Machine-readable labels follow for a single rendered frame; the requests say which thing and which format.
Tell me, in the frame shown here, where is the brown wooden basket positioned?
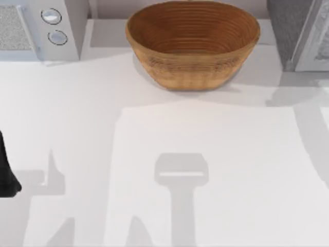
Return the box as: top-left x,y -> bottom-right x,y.
125,0 -> 261,92

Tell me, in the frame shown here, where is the pale microwave oven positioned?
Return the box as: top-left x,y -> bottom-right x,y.
0,0 -> 90,62

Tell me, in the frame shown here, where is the small microwave knob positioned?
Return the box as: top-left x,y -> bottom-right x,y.
47,29 -> 69,46

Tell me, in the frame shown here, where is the large microwave knob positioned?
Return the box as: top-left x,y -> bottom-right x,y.
41,8 -> 63,25

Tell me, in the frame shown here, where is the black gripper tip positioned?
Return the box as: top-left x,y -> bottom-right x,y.
0,131 -> 22,199

